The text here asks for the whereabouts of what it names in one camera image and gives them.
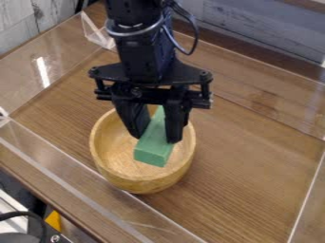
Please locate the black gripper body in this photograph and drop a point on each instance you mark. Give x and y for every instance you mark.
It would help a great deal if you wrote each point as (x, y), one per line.
(148, 75)

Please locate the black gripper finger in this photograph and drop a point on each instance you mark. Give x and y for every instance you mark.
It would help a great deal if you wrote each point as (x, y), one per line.
(133, 115)
(175, 120)

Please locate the green rectangular block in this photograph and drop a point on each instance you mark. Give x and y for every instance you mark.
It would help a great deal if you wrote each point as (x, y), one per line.
(152, 149)

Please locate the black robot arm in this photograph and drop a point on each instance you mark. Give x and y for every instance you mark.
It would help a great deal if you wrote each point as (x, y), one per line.
(144, 13)

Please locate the brown wooden bowl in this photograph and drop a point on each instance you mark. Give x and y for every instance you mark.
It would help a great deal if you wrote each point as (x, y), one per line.
(111, 148)

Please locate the clear acrylic corner bracket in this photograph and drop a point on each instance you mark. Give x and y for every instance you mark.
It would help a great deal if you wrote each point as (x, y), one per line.
(94, 34)

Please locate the clear acrylic front wall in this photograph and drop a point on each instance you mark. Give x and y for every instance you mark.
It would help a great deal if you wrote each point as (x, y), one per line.
(107, 212)

